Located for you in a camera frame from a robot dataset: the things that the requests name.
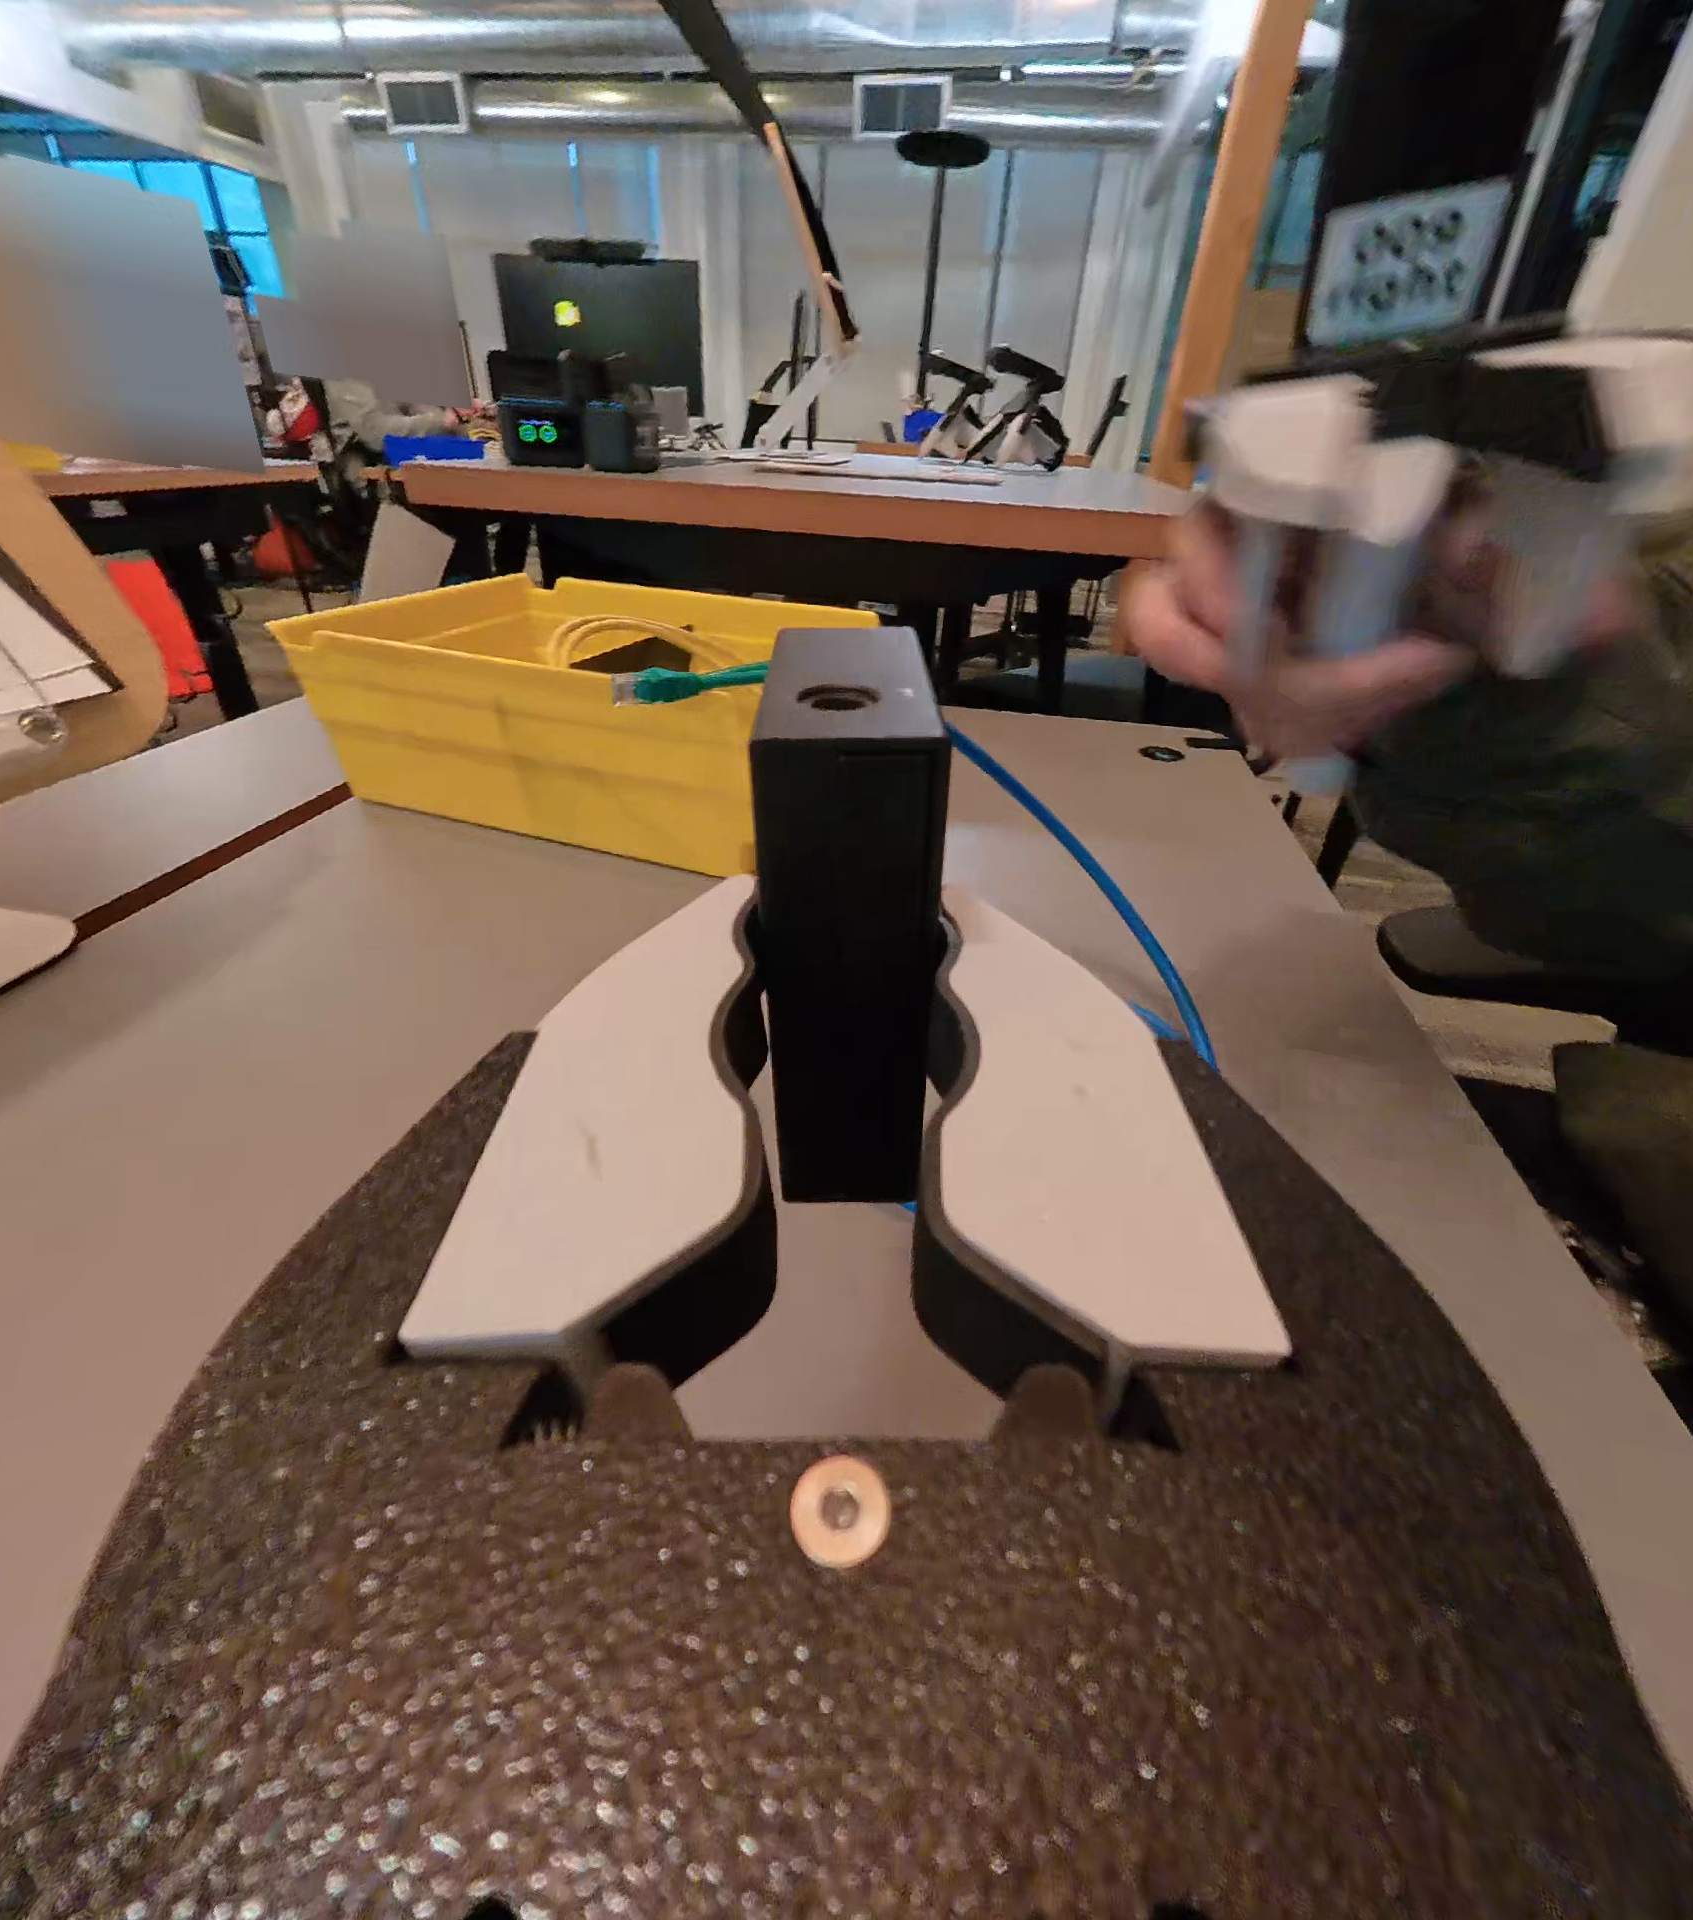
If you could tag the yellow plastic bin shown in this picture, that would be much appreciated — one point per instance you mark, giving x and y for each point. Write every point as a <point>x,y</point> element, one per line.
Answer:
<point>517,750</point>

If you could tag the black monitor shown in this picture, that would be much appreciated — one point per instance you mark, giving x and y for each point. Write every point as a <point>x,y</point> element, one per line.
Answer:
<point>606,323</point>

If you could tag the long wooden top desk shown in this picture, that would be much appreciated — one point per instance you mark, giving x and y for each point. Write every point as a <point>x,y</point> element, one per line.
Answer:
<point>787,503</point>

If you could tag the black ethernet switch box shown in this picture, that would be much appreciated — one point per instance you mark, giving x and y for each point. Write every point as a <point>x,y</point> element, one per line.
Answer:
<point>847,901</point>

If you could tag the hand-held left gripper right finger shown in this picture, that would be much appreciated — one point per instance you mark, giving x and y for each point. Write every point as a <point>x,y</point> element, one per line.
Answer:
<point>1086,1170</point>

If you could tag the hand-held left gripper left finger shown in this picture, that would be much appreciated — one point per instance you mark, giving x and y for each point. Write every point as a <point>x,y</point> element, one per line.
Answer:
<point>590,1170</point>

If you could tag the ceiling vent grille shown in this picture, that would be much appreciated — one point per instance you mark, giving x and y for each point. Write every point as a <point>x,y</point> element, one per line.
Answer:
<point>900,105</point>

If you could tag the instruction sheet on stand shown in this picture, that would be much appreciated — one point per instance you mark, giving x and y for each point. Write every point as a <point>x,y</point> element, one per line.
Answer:
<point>50,600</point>

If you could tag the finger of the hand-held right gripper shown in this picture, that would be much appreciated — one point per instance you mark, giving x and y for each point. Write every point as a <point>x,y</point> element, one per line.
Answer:
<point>1288,443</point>
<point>1402,489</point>

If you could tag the black round disc on pole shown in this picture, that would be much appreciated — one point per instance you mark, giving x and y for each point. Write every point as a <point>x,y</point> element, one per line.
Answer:
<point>942,146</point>

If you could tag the orange traffic cone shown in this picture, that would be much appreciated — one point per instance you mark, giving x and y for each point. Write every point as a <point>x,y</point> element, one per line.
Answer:
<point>165,631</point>

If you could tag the black power station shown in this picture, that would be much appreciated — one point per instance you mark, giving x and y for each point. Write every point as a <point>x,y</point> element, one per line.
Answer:
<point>620,435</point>

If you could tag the person's right hand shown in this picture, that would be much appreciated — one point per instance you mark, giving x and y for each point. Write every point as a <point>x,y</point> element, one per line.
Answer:
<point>1191,631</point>

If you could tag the black office chair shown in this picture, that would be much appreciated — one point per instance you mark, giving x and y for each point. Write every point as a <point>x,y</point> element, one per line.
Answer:
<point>1655,1170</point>

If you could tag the small blue bin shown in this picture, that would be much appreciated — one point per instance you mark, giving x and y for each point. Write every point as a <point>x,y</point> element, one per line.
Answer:
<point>434,450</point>

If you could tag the power station with green display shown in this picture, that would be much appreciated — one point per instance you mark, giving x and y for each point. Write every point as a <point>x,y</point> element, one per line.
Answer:
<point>541,435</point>

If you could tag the silver ventilation duct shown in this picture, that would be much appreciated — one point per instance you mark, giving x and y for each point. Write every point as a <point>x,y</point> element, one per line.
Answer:
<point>636,30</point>

